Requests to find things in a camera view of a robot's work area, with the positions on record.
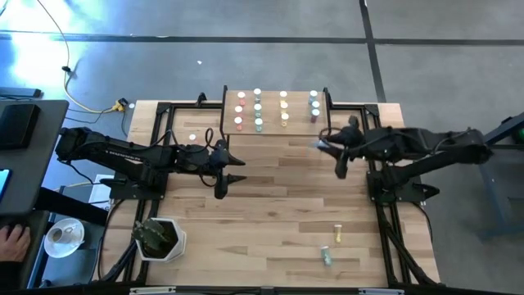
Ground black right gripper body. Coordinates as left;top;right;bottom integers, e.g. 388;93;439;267
333;116;368;180

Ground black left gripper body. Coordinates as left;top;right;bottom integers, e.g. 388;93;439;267
210;138;231;201

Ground wooden shelf black metal legs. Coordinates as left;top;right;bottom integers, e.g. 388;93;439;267
219;84;333;152

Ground white hexagonal plant pot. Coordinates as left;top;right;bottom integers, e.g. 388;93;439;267
134;216;188;263

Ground green cactus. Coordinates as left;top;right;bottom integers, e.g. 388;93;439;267
131;217;169;257

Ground black desk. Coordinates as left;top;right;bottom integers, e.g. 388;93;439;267
0;186;110;292

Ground white cup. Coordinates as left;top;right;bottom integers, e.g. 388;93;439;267
47;224;77;247

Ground dark grey desk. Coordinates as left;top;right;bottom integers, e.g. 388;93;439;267
0;99;70;216

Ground black flat bar device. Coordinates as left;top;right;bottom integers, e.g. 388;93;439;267
0;86;43;99

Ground smartphone lit screen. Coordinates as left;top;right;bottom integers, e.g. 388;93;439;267
0;166;13;202

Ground person's hand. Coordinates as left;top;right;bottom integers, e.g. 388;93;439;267
0;224;32;263

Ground black aluminium rail frame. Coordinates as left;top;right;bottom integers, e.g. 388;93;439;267
138;100;406;288

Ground black cable bundle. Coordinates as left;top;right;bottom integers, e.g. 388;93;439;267
376;202;439;287
97;239;142;284

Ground silver metal bracket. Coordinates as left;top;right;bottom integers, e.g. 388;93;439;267
129;286;177;295
359;288;404;295

